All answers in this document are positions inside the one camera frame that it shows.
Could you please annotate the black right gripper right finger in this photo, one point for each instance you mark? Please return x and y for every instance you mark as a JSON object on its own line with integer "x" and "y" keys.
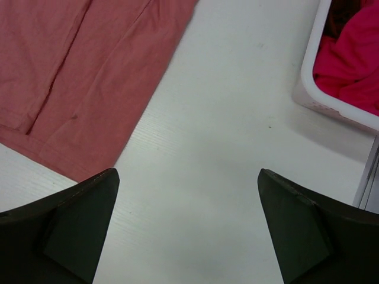
{"x": 318, "y": 239}

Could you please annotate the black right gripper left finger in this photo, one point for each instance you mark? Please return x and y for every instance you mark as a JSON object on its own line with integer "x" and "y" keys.
{"x": 59, "y": 238}

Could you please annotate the salmon pink t-shirt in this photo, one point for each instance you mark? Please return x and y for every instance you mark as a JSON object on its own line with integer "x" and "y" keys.
{"x": 76, "y": 76}

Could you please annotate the white plastic basket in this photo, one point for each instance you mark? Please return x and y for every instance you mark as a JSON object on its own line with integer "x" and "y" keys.
{"x": 306, "y": 92}

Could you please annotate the magenta crumpled t-shirt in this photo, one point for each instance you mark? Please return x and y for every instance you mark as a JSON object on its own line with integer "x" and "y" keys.
{"x": 346, "y": 67}

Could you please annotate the dark red garment in basket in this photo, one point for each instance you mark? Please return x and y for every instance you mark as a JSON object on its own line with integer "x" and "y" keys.
{"x": 340, "y": 12}

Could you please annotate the aluminium right table rail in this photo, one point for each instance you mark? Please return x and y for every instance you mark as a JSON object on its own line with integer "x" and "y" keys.
{"x": 366, "y": 197}

